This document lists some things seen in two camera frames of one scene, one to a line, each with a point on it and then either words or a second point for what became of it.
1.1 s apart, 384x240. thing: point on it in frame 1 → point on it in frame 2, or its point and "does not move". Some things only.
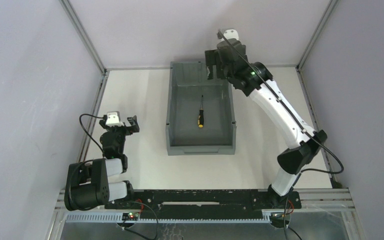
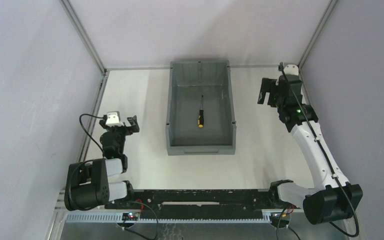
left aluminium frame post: x=74 y=18 does not move
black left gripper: x=119 y=128 does not move
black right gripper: x=218 y=62 → x=274 y=91
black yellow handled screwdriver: x=201 y=117 does not move
